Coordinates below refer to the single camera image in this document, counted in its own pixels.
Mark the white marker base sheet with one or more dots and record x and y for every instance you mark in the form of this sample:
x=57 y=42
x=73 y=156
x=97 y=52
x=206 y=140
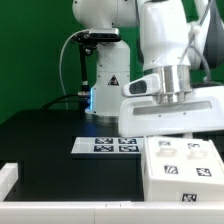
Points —
x=107 y=145

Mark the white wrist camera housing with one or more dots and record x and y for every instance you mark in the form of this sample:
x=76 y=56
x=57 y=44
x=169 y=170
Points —
x=147 y=85

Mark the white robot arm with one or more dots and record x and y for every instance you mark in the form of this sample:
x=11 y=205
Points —
x=146 y=51

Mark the white cabinet body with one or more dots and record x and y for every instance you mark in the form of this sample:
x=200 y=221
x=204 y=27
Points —
x=183 y=191

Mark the white left fence block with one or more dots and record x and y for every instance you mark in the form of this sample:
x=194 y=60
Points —
x=8 y=178

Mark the black camera stand pole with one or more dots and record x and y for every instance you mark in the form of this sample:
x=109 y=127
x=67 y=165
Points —
x=84 y=79

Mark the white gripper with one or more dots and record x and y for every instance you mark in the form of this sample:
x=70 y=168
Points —
x=143 y=117

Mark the white front fence rail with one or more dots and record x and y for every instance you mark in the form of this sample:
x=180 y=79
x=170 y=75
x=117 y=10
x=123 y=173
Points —
x=110 y=213

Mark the black camera on stand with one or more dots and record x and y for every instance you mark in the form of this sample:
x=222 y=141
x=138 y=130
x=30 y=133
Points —
x=98 y=35

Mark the white door panel with peg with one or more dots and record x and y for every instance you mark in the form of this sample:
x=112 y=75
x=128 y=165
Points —
x=164 y=159

